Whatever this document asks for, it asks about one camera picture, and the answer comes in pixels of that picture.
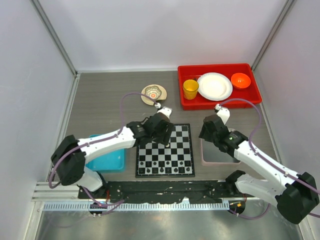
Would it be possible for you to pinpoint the red plastic bin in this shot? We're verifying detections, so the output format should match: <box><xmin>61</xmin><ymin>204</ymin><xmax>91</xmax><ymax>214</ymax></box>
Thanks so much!
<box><xmin>177</xmin><ymin>63</ymin><xmax>262</xmax><ymax>110</ymax></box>

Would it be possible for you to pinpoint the yellow plastic cup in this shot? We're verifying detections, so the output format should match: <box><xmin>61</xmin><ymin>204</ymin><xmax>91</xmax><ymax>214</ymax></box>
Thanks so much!
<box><xmin>182</xmin><ymin>79</ymin><xmax>199</xmax><ymax>100</ymax></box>

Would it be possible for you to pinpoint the black white chess board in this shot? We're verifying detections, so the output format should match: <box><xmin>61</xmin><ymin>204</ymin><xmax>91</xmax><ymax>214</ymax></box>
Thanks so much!
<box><xmin>135</xmin><ymin>123</ymin><xmax>195</xmax><ymax>178</ymax></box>

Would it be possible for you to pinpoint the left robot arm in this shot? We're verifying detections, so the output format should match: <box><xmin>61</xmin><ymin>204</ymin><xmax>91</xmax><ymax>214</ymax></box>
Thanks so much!
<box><xmin>48</xmin><ymin>107</ymin><xmax>174</xmax><ymax>200</ymax></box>

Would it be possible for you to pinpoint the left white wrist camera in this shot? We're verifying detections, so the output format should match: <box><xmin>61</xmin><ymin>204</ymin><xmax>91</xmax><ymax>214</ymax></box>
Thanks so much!
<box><xmin>154</xmin><ymin>102</ymin><xmax>173</xmax><ymax>119</ymax></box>

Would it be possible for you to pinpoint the aluminium frame rail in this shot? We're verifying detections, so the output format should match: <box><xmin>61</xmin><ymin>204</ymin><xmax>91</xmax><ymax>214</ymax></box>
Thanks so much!
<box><xmin>31</xmin><ymin>178</ymin><xmax>305</xmax><ymax>201</ymax></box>

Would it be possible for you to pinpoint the white paper plate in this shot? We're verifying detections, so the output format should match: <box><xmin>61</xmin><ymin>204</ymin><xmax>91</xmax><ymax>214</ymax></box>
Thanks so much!
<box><xmin>197</xmin><ymin>72</ymin><xmax>233</xmax><ymax>102</ymax></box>

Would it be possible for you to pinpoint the silver metal tray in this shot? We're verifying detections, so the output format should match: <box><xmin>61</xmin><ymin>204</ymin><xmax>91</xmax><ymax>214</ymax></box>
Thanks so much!
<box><xmin>199</xmin><ymin>127</ymin><xmax>240</xmax><ymax>167</ymax></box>

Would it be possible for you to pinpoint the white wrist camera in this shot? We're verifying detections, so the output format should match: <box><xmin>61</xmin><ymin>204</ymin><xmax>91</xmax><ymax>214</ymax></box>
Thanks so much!
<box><xmin>154</xmin><ymin>102</ymin><xmax>173</xmax><ymax>119</ymax></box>
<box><xmin>214</xmin><ymin>104</ymin><xmax>231</xmax><ymax>125</ymax></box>

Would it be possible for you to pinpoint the blue plastic tray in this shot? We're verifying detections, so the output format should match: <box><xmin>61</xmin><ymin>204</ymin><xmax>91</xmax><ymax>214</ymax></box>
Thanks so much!
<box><xmin>85</xmin><ymin>137</ymin><xmax>126</xmax><ymax>173</ymax></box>

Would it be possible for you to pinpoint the black mounting base plate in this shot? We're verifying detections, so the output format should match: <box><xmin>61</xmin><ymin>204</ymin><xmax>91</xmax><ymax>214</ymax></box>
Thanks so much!
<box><xmin>91</xmin><ymin>180</ymin><xmax>244</xmax><ymax>204</ymax></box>

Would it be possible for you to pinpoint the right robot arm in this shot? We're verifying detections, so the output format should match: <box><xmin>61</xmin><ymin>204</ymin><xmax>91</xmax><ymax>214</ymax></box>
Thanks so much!
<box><xmin>199</xmin><ymin>114</ymin><xmax>320</xmax><ymax>225</ymax></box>

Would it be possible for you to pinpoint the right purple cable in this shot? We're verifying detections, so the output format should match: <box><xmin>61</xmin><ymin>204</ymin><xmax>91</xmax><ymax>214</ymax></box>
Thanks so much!
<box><xmin>214</xmin><ymin>98</ymin><xmax>320</xmax><ymax>220</ymax></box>

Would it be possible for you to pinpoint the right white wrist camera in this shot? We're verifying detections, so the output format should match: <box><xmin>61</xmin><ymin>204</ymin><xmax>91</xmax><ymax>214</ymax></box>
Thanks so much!
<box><xmin>214</xmin><ymin>104</ymin><xmax>231</xmax><ymax>125</ymax></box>

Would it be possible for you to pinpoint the beige saucer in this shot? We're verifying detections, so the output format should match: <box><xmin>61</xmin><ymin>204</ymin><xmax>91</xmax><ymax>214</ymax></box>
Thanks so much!
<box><xmin>140</xmin><ymin>84</ymin><xmax>167</xmax><ymax>106</ymax></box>

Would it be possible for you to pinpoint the purple cable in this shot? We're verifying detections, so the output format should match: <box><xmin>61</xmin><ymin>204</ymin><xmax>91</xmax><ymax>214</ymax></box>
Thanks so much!
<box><xmin>48</xmin><ymin>92</ymin><xmax>161</xmax><ymax>218</ymax></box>
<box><xmin>214</xmin><ymin>98</ymin><xmax>320</xmax><ymax>220</ymax></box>

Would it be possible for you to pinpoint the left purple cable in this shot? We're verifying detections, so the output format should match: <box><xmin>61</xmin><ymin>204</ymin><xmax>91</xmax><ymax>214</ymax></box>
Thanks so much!
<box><xmin>48</xmin><ymin>92</ymin><xmax>161</xmax><ymax>218</ymax></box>

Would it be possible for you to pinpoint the orange plastic bowl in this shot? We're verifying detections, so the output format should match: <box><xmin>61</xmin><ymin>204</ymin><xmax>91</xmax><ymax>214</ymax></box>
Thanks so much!
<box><xmin>230</xmin><ymin>72</ymin><xmax>251</xmax><ymax>90</ymax></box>

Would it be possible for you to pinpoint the patterned small bowl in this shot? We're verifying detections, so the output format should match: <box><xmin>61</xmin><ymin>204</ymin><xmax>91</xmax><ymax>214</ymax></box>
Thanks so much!
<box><xmin>144</xmin><ymin>85</ymin><xmax>162</xmax><ymax>100</ymax></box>

